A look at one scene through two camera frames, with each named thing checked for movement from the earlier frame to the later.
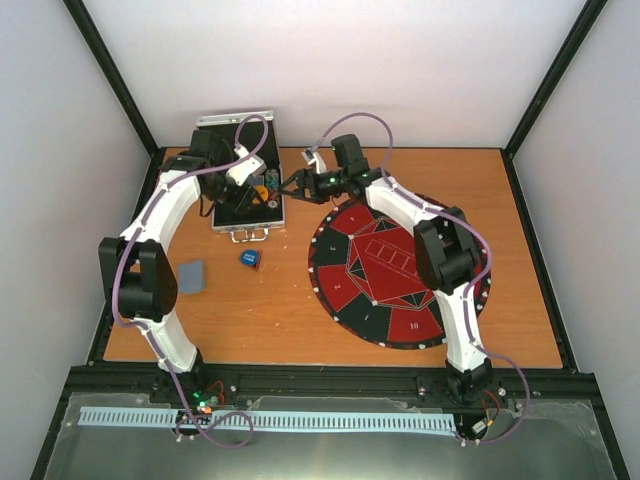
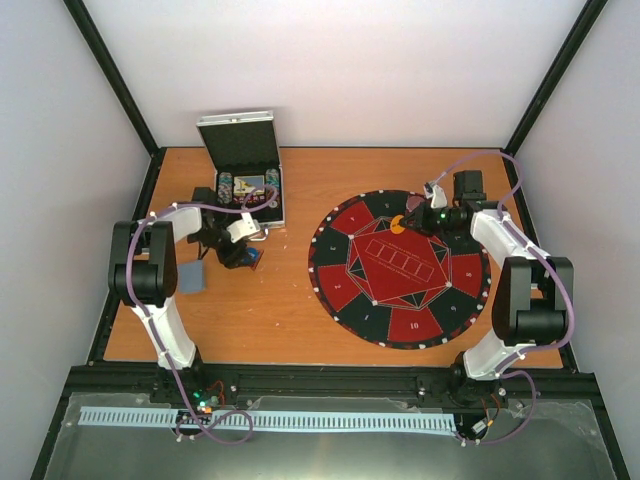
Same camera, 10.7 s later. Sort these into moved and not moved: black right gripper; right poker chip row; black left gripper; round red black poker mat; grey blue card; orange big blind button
Moved: black right gripper; black left gripper; orange big blind button
Not moved: round red black poker mat; right poker chip row; grey blue card
